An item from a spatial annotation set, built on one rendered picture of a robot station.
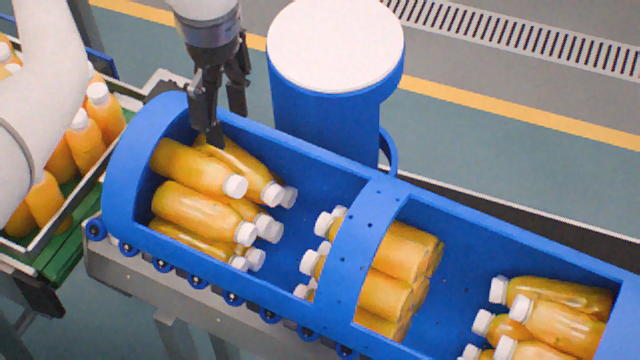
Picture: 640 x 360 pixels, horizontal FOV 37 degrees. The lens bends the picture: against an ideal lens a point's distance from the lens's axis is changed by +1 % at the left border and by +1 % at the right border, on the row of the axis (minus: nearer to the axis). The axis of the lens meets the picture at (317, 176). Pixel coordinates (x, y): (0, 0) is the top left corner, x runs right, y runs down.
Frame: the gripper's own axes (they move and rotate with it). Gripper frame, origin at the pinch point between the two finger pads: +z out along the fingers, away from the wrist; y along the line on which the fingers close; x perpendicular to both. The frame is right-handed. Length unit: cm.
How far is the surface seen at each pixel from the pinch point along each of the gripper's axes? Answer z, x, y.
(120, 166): 11.3, 15.6, -9.6
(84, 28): 42, 62, 32
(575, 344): 16, -60, -3
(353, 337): 20.2, -29.9, -15.3
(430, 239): 18.7, -33.5, 5.2
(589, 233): 117, -56, 82
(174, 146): 17.2, 13.1, 1.0
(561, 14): 133, -18, 174
